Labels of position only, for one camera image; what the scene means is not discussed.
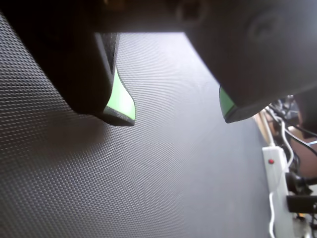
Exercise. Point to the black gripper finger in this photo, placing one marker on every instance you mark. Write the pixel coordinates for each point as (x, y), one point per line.
(260, 62)
(62, 62)

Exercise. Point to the white power strip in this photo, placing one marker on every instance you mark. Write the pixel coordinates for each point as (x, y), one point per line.
(275, 178)

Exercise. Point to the black power plug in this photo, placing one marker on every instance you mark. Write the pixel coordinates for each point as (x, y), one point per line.
(296, 182)

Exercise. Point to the large black textured mat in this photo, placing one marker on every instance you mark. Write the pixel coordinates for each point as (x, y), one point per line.
(153, 173)

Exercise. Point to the black power adapter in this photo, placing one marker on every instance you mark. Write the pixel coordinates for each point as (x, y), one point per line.
(303, 203)

